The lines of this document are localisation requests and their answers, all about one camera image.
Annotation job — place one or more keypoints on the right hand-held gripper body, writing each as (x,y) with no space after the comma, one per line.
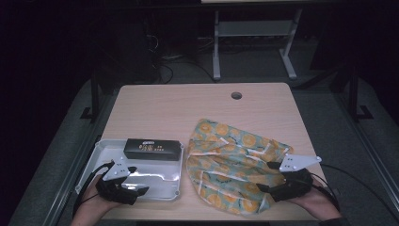
(295,185)

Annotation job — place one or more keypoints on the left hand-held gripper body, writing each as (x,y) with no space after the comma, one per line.
(116,190)

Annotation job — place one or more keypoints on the white plastic tray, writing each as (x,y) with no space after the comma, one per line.
(156,175)

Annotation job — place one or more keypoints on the long black box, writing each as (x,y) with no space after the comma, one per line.
(153,150)

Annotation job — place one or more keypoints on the orange-print cloth tote bag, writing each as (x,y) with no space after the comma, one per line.
(229,163)

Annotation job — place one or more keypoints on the person's left hand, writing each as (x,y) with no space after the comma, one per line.
(94,204)

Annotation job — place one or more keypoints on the person's right hand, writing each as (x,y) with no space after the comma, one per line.
(316,204)

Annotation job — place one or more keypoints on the black metal stand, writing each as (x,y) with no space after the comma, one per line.
(354,94)
(94,97)

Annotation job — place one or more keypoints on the grey metal rail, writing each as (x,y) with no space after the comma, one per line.
(367,147)
(62,191)

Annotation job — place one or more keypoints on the white metal desk frame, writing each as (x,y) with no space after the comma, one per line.
(254,28)

